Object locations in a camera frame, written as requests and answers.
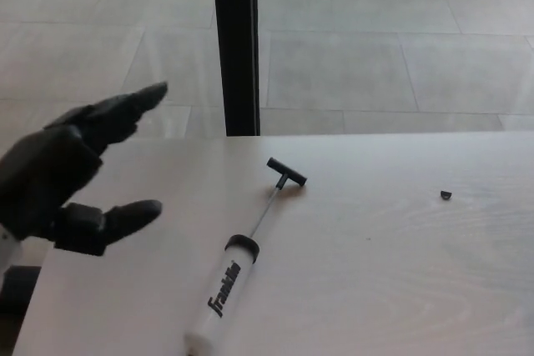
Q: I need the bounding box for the white Franklin hand air pump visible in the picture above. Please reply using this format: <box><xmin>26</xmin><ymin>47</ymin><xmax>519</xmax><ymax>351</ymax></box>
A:
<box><xmin>183</xmin><ymin>157</ymin><xmax>309</xmax><ymax>351</ymax></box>

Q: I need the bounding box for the black window frame post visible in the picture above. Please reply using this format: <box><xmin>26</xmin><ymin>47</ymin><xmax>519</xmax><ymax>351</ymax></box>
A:
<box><xmin>210</xmin><ymin>0</ymin><xmax>262</xmax><ymax>137</ymax></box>

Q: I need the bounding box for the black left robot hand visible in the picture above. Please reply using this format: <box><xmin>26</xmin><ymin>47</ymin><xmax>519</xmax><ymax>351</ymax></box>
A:
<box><xmin>0</xmin><ymin>82</ymin><xmax>169</xmax><ymax>258</ymax></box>

